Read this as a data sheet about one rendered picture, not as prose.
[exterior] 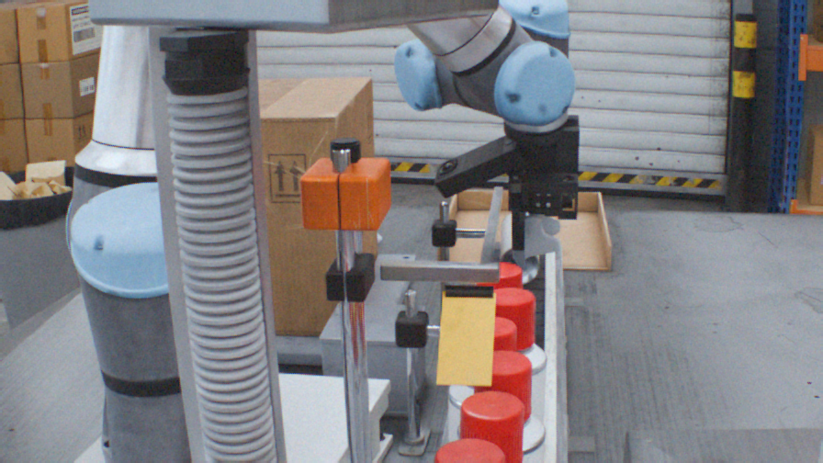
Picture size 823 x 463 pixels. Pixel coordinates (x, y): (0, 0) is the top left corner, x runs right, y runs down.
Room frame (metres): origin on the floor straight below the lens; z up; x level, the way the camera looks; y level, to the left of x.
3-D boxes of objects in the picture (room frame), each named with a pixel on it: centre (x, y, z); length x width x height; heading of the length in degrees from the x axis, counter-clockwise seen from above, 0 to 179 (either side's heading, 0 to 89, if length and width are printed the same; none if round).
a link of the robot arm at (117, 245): (0.73, 0.22, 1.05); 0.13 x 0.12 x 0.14; 23
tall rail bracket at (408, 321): (0.83, -0.02, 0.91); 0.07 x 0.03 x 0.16; 82
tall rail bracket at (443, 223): (1.13, -0.06, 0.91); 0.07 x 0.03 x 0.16; 82
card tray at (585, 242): (1.49, -0.19, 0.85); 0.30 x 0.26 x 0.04; 172
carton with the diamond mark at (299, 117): (1.22, 0.19, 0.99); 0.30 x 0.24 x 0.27; 174
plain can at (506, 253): (1.24, -0.15, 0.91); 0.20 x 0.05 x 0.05; 174
